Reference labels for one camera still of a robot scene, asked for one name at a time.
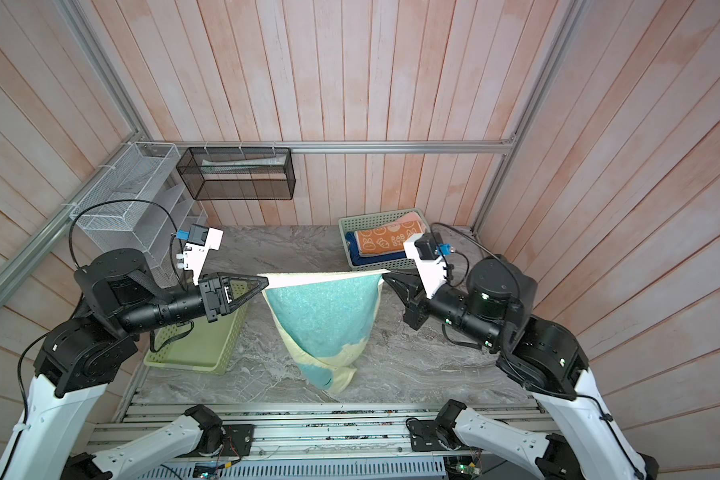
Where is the black mesh wall basket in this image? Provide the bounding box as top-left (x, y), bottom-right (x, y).
top-left (177, 146), bottom-right (296, 201)

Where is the horizontal aluminium wall rail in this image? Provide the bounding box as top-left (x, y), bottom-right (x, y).
top-left (144, 140), bottom-right (514, 154)

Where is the blue towel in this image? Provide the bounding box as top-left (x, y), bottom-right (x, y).
top-left (344, 230), bottom-right (412, 268)

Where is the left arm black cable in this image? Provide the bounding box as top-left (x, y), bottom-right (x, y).
top-left (67, 199), bottom-right (187, 283)

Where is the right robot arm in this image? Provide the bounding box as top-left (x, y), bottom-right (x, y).
top-left (382, 256), bottom-right (659, 479)

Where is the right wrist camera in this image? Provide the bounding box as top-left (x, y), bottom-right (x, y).
top-left (403, 232), bottom-right (453, 299)

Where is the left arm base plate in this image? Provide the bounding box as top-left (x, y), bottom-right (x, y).
top-left (180, 423), bottom-right (255, 458)

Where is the yellow-green plastic basket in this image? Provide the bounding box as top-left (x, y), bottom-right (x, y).
top-left (144, 304), bottom-right (248, 375)

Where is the left aluminium wall rail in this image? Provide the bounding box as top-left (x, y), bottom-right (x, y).
top-left (0, 131), bottom-right (144, 309)

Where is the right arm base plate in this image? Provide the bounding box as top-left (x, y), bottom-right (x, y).
top-left (405, 417), bottom-right (478, 454)

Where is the teal and yellow towel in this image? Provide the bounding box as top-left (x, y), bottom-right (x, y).
top-left (263, 269), bottom-right (386, 394)

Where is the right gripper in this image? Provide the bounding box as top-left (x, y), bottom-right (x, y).
top-left (385, 268), bottom-right (500, 354)

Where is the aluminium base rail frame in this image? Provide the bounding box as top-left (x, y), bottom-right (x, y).
top-left (77, 401), bottom-right (589, 480)

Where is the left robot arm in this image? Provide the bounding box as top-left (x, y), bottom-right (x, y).
top-left (0, 248), bottom-right (268, 479)

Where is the white wire mesh shelf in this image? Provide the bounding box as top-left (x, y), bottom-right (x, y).
top-left (70, 142), bottom-right (207, 287)

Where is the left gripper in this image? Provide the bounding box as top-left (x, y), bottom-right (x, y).
top-left (118, 269), bottom-right (269, 333)

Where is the mint green plastic basket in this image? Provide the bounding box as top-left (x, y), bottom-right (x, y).
top-left (338, 208), bottom-right (430, 270)

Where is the orange patterned cream towel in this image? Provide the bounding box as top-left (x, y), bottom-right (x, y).
top-left (350, 212), bottom-right (427, 257)

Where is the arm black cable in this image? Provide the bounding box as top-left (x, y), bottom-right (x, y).
top-left (67, 199), bottom-right (187, 283)
top-left (430, 221), bottom-right (505, 265)

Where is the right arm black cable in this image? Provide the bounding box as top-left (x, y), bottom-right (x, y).
top-left (430, 221), bottom-right (505, 265)

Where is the right aluminium corner rail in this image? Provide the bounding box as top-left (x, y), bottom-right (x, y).
top-left (468, 1), bottom-right (589, 231)

